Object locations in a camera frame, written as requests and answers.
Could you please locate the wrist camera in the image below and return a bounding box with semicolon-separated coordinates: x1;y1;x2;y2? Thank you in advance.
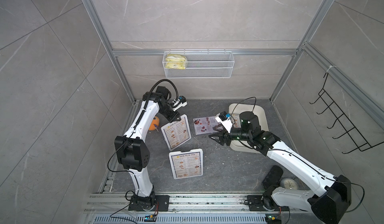
172;95;187;111
215;111;233;133

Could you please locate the orange plush toy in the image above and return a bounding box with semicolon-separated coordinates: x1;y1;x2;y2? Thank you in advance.
149;116;160;131

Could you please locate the black wire hook rack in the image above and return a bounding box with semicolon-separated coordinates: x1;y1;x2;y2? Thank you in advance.
309;72;384;155

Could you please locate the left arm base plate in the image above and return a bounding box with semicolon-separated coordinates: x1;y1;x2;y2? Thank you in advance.
128;195;170;212

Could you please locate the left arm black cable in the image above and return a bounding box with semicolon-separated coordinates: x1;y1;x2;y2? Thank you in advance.
107;79;180;174

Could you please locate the black remote-like pad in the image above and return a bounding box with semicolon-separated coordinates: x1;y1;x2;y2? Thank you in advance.
262;165;284;189

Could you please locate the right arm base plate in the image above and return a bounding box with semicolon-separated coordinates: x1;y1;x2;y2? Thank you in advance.
243;195;290;212

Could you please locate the special menu sheet pink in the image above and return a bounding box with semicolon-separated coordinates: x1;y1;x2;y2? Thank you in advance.
193;116;219;135

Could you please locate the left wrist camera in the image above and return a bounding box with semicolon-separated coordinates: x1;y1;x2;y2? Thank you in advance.
172;95;187;111

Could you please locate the yellow snack packet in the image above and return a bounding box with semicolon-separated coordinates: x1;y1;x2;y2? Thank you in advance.
165;54;188;70

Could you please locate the cream plastic tray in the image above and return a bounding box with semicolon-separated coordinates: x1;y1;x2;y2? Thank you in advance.
229;103;269;155

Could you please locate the menu holder with menu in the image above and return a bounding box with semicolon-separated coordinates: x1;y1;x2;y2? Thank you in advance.
161;114;192;151

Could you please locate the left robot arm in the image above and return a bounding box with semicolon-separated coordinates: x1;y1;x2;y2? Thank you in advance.
114;86;187;210

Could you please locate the white menu holder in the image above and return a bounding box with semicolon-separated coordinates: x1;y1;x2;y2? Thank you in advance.
168;148;204;180

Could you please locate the white wire mesh basket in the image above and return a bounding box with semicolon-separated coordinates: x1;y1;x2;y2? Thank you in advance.
162;51;235;79

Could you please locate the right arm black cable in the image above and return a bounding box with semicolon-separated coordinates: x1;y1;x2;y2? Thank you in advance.
230;97;366;213

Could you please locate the small analog clock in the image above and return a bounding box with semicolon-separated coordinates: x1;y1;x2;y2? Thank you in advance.
280;178;300;190

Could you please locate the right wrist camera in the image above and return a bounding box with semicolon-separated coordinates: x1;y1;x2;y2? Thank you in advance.
215;111;233;133

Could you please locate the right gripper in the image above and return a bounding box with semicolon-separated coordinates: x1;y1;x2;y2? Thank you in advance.
208;124;251;146

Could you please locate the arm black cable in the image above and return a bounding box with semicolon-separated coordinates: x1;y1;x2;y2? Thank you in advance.
107;79;180;174
230;97;366;213

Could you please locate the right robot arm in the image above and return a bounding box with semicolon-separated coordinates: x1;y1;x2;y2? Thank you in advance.
209;111;352;224

